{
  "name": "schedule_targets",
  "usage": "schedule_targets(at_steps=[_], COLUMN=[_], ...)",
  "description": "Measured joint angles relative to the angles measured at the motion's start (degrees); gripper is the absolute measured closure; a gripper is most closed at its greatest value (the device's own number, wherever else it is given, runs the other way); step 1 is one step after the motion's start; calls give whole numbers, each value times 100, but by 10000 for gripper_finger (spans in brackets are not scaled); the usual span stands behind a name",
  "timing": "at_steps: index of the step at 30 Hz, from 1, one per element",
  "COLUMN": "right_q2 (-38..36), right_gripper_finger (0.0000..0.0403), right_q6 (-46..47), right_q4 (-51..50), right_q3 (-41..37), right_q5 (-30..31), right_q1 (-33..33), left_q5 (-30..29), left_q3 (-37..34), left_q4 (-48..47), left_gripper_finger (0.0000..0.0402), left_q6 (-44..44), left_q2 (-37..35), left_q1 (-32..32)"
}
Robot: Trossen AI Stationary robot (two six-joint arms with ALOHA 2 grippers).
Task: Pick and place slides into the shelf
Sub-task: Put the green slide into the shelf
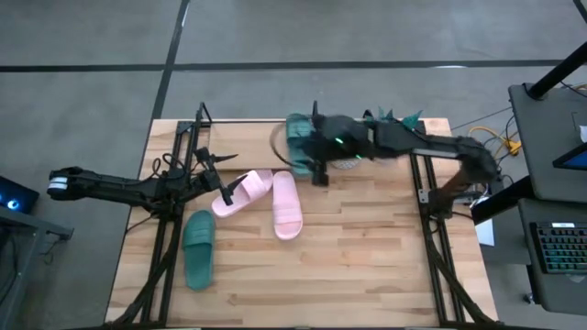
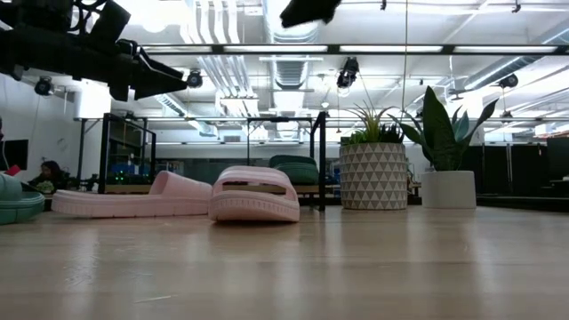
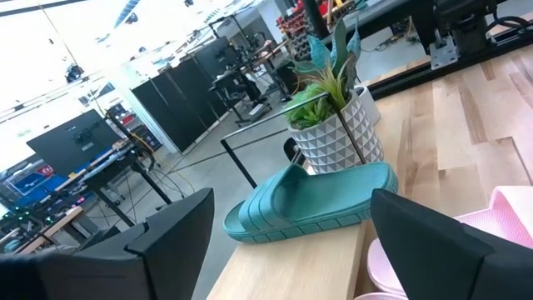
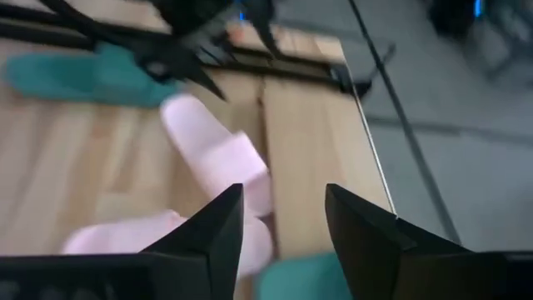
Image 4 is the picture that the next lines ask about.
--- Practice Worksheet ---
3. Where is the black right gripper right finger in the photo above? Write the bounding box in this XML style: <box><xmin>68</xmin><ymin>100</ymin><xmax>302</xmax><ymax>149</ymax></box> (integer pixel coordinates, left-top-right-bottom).
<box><xmin>324</xmin><ymin>183</ymin><xmax>533</xmax><ymax>300</ymax></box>

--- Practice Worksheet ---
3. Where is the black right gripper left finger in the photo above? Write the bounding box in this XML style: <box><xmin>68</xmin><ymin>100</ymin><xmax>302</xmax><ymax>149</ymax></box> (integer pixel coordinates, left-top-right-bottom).
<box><xmin>0</xmin><ymin>182</ymin><xmax>245</xmax><ymax>300</ymax></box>

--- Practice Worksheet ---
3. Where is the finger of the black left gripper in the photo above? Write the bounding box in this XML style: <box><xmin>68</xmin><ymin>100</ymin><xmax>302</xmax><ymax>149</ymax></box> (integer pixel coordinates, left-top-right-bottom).
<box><xmin>182</xmin><ymin>62</ymin><xmax>228</xmax><ymax>101</ymax></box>
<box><xmin>249</xmin><ymin>0</ymin><xmax>284</xmax><ymax>59</ymax></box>

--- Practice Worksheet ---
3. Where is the green rubber slide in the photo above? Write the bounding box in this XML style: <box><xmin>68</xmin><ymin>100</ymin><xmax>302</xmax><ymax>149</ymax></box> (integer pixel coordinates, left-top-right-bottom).
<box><xmin>255</xmin><ymin>252</ymin><xmax>355</xmax><ymax>300</ymax></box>
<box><xmin>2</xmin><ymin>42</ymin><xmax>181</xmax><ymax>109</ymax></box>

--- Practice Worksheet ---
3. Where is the pink rubber slide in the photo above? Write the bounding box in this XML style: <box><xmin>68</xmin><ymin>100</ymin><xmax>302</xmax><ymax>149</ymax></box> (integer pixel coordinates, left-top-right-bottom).
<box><xmin>159</xmin><ymin>92</ymin><xmax>274</xmax><ymax>218</ymax></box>
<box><xmin>61</xmin><ymin>209</ymin><xmax>275</xmax><ymax>279</ymax></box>

